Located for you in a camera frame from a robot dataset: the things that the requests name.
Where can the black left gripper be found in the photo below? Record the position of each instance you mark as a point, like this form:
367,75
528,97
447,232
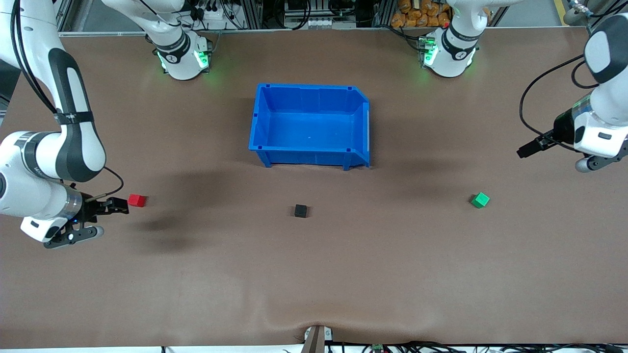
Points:
562,128

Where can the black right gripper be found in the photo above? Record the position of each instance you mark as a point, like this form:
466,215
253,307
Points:
90,208

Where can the small red cube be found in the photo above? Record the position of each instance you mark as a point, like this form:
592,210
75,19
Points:
137,200

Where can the small green cube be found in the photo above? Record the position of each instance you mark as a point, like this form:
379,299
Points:
480,200

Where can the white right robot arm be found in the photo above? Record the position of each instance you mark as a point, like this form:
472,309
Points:
73,137

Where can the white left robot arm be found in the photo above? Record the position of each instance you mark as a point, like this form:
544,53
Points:
608,98

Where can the small black cube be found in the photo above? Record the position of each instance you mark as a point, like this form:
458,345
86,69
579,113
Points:
300,211

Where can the orange snack packets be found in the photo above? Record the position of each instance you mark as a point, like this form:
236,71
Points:
417,14

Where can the blue plastic storage bin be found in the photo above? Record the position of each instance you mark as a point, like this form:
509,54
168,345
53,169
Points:
309,130

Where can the white power strip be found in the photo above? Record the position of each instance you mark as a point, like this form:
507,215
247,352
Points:
216,22

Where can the brown table mat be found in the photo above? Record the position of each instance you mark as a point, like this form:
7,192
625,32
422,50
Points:
314,274

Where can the grey table clamp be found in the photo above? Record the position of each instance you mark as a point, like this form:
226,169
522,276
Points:
316,340

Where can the small green connector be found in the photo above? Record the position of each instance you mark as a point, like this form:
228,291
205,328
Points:
377,348

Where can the aluminium frame profile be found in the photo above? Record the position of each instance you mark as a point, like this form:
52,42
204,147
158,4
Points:
581,6
65,17

